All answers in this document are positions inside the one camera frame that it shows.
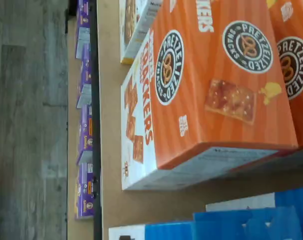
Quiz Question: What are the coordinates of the purple Annie's snack box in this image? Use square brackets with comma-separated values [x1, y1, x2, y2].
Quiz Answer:
[75, 0, 92, 60]
[75, 104, 94, 166]
[75, 43, 93, 109]
[74, 161, 97, 220]

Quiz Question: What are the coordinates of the white Simple Mills bar box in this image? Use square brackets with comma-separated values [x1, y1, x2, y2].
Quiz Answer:
[119, 0, 165, 66]

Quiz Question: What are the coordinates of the blue white pretzel crackers box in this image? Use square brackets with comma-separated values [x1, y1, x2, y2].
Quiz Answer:
[205, 185, 303, 240]
[108, 205, 303, 240]

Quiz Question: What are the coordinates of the tan fibreboard shelf board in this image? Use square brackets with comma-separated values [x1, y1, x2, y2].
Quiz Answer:
[67, 14, 92, 240]
[96, 0, 303, 240]

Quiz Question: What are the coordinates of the orange pretzel crackers box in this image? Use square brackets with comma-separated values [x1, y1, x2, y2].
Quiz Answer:
[265, 0, 303, 149]
[120, 0, 299, 192]

